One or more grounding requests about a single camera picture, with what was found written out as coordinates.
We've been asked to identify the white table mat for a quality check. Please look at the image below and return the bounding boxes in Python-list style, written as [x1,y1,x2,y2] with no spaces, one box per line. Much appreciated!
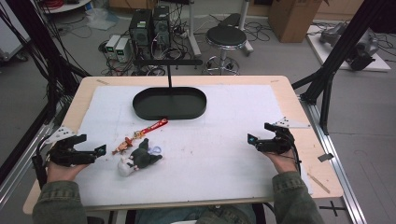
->
[74,84,314,207]

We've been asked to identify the white floor board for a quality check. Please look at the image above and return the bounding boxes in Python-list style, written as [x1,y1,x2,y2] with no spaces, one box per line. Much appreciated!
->
[305,24,392,73]

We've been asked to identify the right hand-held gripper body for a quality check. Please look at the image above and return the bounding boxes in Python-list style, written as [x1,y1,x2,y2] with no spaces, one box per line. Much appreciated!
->
[255,117,312,156]

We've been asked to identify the person's right hand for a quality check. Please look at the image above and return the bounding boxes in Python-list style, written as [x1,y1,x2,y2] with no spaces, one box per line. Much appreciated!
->
[266,148,299,175]

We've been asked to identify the white power supply unit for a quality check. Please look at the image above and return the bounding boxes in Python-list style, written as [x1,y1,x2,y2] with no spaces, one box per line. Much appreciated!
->
[115,36,132,63]
[105,34,121,59]

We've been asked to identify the red strap figure keychain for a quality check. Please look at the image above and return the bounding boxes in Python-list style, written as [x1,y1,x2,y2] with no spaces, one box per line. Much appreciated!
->
[111,118,169,156]

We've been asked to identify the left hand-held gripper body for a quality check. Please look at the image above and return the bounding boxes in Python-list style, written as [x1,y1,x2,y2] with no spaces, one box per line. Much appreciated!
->
[44,125,97,168]

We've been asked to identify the grey tape piece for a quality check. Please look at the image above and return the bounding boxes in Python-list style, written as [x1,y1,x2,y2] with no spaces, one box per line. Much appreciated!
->
[317,152,334,163]

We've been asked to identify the wooden stick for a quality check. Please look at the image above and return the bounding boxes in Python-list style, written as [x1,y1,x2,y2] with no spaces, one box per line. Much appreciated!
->
[307,173,331,194]

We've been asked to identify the person's left hand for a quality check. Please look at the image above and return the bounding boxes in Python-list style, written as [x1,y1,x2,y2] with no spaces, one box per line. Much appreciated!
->
[46,160,92,184]

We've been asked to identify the person's legs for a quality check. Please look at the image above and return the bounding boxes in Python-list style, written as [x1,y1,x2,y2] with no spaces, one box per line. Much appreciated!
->
[134,203,265,224]

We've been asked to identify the cardboard box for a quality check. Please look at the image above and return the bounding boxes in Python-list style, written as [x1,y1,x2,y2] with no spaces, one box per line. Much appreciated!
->
[268,0,330,44]

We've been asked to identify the black oval tray stand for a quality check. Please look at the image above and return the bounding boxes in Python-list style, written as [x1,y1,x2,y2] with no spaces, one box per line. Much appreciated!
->
[132,59,208,121]

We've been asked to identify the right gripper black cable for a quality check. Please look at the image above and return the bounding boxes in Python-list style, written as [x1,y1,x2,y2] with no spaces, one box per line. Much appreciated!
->
[289,133,304,177]

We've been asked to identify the black metal frame stand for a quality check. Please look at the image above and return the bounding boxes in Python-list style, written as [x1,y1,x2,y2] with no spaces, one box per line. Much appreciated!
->
[291,0,396,135]
[0,0,92,185]

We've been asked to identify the black round stool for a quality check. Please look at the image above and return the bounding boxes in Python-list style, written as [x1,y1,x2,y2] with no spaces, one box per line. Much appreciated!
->
[204,25,248,77]

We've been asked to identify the black and white small toy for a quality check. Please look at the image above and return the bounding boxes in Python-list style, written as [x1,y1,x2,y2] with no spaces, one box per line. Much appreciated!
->
[117,137,163,177]

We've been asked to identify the aluminium table rail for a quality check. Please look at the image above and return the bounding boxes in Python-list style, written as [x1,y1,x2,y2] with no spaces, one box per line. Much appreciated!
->
[0,123,57,211]
[299,95,369,224]

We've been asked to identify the black computer tower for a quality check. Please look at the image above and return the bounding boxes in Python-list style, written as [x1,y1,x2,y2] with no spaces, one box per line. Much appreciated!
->
[152,5,172,50]
[128,8,153,60]

